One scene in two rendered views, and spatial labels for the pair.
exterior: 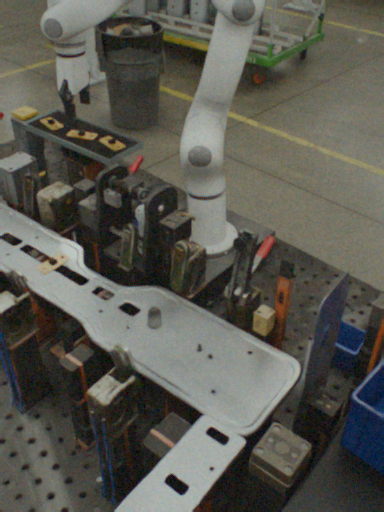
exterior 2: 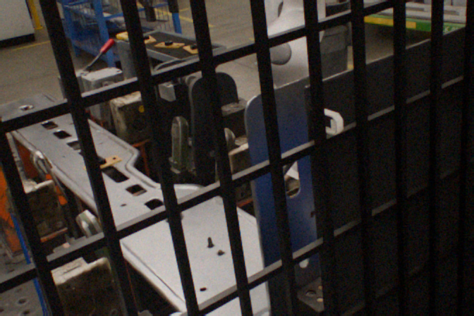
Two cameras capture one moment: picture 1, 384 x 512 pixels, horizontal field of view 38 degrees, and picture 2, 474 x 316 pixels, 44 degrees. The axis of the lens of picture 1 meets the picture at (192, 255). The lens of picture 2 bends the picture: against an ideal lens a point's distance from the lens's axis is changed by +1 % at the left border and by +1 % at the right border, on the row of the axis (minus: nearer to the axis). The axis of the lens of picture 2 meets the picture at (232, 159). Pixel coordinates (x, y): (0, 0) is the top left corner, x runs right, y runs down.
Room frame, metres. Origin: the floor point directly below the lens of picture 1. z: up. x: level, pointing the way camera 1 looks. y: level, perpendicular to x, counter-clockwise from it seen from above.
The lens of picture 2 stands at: (0.05, -0.37, 1.54)
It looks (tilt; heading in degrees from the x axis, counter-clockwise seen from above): 25 degrees down; 22
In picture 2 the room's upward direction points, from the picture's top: 9 degrees counter-clockwise
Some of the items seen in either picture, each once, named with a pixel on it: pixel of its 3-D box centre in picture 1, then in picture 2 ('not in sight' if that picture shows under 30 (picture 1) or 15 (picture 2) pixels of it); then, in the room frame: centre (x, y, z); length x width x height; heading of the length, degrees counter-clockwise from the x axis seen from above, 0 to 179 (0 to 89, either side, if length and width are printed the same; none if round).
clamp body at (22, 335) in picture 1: (22, 350); (51, 254); (0.91, 0.41, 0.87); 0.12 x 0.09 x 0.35; 142
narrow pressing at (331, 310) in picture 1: (320, 358); (298, 219); (0.63, -0.22, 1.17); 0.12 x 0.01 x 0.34; 142
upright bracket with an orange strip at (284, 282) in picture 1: (276, 345); not in sight; (0.86, -0.19, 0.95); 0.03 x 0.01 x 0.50; 52
